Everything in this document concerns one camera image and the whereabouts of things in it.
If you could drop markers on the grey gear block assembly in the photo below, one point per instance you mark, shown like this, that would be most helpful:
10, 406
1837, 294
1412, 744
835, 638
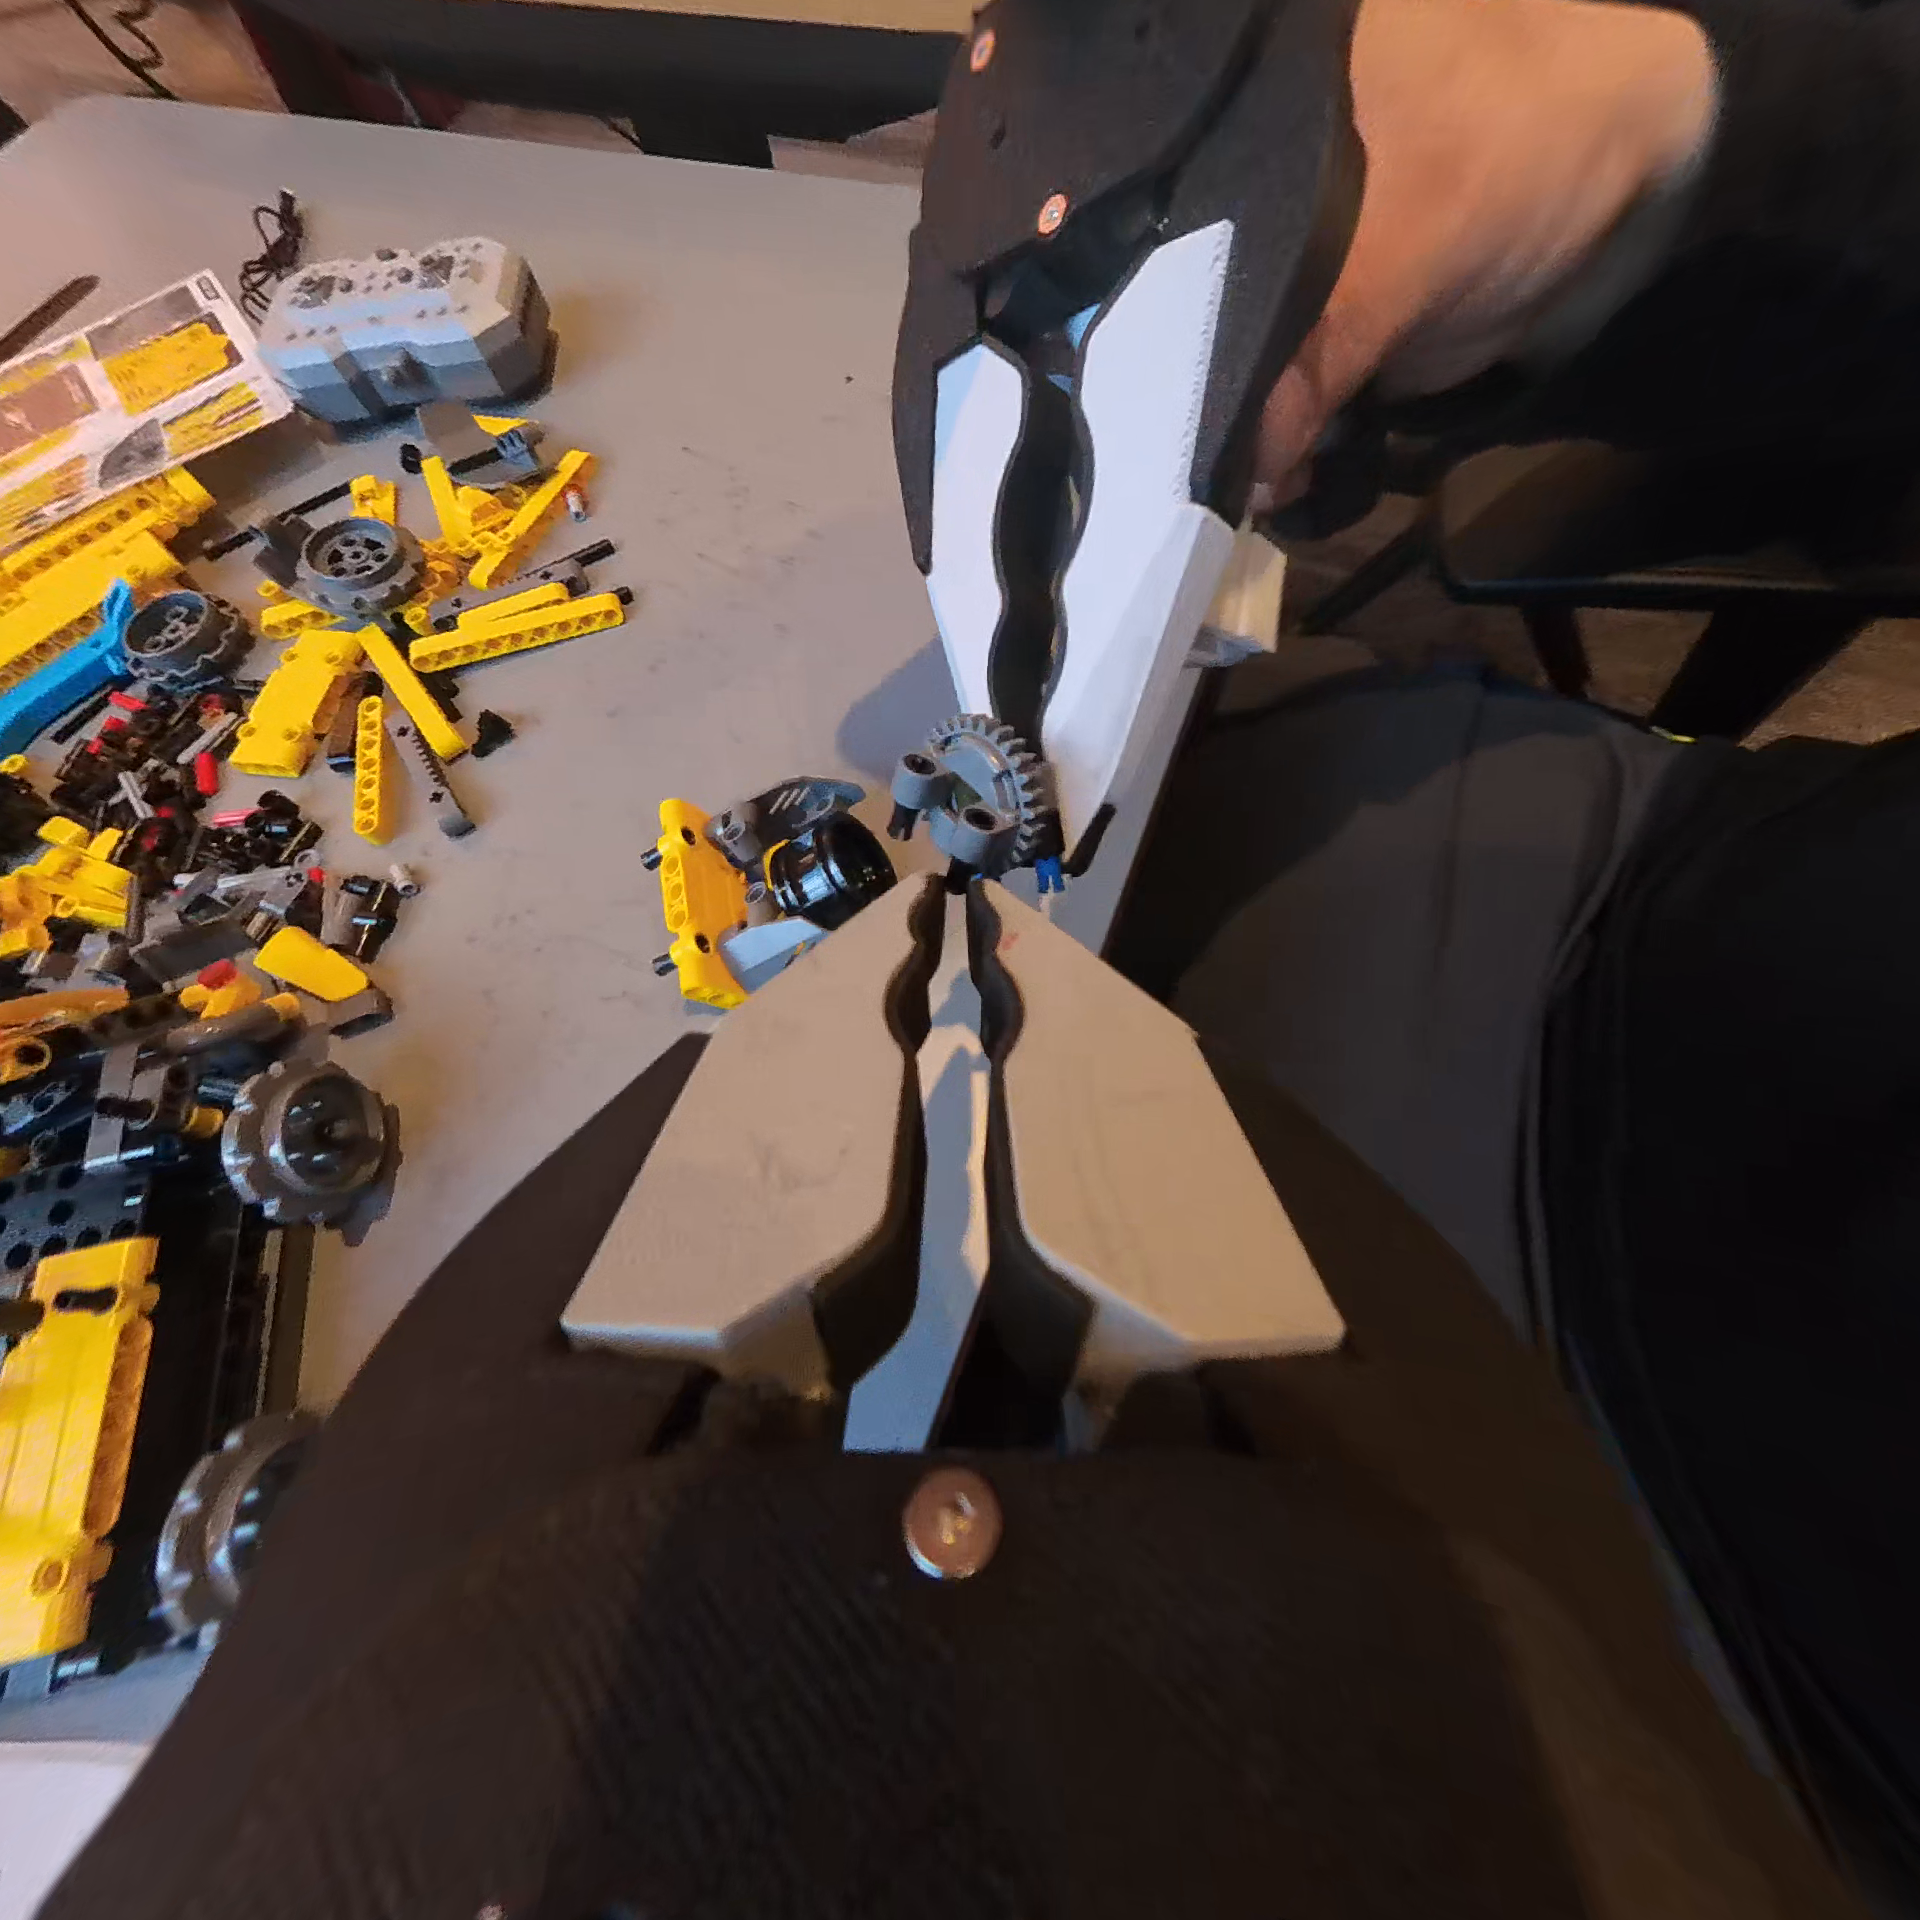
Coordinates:
975, 781

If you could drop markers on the yellow printed leaflet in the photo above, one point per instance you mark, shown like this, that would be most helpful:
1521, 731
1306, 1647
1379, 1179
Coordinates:
137, 389

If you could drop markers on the small black connector piece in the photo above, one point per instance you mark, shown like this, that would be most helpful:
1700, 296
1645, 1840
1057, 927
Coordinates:
494, 734

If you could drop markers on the blue beam piece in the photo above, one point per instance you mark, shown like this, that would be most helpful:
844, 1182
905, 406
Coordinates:
44, 704

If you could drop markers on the person's right hand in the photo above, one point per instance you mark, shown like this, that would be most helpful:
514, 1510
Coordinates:
1500, 182

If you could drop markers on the person's black top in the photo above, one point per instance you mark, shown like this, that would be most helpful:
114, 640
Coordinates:
1770, 1200

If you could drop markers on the light grey desk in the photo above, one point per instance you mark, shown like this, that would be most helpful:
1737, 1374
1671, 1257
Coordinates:
721, 422

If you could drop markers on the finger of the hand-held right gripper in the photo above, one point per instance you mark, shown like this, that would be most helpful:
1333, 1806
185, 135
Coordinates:
1142, 525
961, 495

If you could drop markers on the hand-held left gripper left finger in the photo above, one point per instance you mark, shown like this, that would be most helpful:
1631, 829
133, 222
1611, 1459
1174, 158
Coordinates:
750, 1184

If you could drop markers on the yellow black toy vehicle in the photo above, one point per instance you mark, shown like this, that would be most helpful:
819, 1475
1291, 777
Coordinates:
77, 1394

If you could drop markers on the pile of loose building pieces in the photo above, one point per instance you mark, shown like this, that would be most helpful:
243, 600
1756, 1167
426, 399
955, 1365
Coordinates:
510, 622

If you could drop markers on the yellow frame block assembly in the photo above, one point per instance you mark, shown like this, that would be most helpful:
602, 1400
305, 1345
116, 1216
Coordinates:
706, 902

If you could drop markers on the grey wheel hub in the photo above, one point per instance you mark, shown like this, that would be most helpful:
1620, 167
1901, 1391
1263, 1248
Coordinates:
353, 558

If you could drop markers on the grey battery box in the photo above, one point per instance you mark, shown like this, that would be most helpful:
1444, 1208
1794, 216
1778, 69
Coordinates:
390, 323

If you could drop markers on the black office chair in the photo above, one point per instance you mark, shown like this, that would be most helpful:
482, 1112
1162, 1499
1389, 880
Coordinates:
1770, 646

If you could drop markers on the person's right forearm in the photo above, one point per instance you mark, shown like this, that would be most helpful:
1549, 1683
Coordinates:
1801, 224

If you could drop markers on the grey toothed rack piece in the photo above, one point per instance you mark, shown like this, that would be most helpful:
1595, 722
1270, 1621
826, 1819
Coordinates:
437, 782

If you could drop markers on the yellow curved panel piece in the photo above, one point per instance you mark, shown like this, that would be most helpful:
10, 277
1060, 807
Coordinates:
307, 960

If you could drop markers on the person's grey pants leg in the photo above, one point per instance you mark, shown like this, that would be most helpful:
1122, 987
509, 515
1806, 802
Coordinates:
1349, 974

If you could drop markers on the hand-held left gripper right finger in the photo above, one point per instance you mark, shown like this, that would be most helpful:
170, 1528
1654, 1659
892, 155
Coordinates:
1155, 1184

